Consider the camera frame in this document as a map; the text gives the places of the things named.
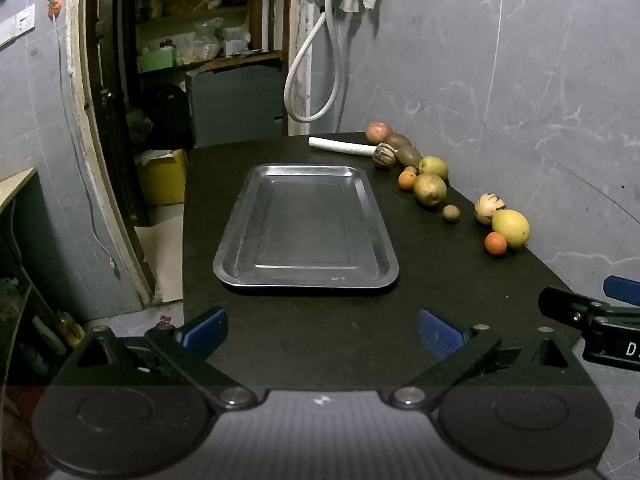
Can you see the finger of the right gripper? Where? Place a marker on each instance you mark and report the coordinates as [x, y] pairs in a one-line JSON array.
[[622, 289], [570, 309]]

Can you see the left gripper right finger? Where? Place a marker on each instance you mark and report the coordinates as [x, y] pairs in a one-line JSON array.
[[460, 354]]

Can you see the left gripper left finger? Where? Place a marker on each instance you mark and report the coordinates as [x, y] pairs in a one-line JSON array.
[[185, 351]]

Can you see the small orange mandarin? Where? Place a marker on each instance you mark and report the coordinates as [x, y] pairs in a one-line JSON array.
[[406, 179], [495, 243]]

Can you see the yellow lemon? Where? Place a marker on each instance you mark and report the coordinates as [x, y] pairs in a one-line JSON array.
[[513, 226]]

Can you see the striped pepino melon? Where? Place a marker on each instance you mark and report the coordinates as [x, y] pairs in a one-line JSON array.
[[384, 155], [487, 206]]

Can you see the brownish yellow pear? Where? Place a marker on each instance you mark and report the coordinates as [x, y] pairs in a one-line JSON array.
[[430, 189]]

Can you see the silver metal tray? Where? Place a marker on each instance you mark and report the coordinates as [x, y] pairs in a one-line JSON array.
[[306, 226]]

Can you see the yellow box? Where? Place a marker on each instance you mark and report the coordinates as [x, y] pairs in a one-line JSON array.
[[163, 176]]

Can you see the yellow-green pear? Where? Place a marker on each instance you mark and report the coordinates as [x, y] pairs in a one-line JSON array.
[[434, 165]]

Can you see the near brown kiwi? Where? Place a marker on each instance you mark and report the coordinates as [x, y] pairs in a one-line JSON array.
[[408, 155]]

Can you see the brown kiwi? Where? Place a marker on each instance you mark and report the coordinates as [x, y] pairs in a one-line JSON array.
[[408, 155], [397, 140]]

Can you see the far brown kiwi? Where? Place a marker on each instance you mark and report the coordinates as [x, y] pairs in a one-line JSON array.
[[397, 140]]

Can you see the white plastic tube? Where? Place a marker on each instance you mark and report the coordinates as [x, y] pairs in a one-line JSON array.
[[341, 146]]

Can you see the red apple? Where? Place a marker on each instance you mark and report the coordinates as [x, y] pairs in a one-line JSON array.
[[376, 132]]

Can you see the dark grey cabinet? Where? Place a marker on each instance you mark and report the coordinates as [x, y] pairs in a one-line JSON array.
[[237, 104]]

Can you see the green box on shelf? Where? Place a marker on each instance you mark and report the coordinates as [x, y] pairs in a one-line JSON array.
[[156, 60]]

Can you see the orange wall hook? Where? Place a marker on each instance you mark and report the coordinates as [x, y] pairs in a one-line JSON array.
[[54, 8]]

